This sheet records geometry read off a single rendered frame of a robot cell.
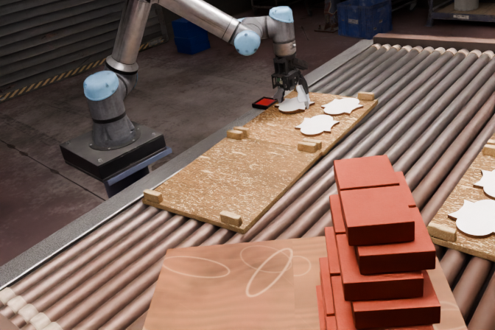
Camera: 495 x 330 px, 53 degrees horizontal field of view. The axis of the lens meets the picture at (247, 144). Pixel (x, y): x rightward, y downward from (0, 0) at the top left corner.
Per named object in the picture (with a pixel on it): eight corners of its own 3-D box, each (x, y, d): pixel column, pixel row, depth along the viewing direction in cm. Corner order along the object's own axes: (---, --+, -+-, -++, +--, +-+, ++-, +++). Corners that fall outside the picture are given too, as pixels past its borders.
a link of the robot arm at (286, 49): (280, 37, 173) (300, 37, 168) (281, 49, 175) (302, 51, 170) (268, 43, 167) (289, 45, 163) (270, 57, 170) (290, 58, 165)
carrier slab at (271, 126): (231, 138, 168) (230, 134, 168) (293, 93, 197) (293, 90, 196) (323, 156, 148) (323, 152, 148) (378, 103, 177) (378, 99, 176)
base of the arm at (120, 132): (87, 138, 180) (79, 114, 175) (124, 124, 188) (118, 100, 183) (104, 152, 169) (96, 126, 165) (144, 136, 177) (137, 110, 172)
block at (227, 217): (220, 222, 123) (218, 213, 122) (225, 218, 124) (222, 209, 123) (239, 228, 120) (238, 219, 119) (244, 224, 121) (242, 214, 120)
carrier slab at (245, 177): (142, 203, 139) (141, 199, 139) (228, 139, 168) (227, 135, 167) (244, 234, 120) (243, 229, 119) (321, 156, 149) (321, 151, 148)
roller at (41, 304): (10, 332, 108) (2, 316, 106) (392, 53, 236) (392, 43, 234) (21, 342, 105) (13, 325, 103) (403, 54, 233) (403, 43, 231)
